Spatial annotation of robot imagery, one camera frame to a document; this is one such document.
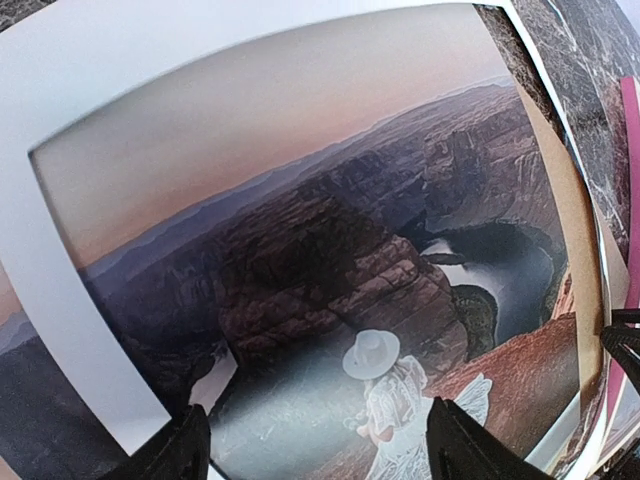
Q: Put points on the dark painting photo print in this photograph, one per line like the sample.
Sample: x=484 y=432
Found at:
x=72 y=406

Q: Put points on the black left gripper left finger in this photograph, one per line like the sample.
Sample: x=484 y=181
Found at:
x=179 y=450

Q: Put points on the white photo mat board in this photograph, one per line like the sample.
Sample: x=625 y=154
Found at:
x=315 y=231

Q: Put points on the brown cardboard backing board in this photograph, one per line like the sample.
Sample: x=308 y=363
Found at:
x=577 y=222

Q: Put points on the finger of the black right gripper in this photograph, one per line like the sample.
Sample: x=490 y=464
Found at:
x=621 y=339

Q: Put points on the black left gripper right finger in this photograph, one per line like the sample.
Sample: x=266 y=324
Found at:
x=459 y=448

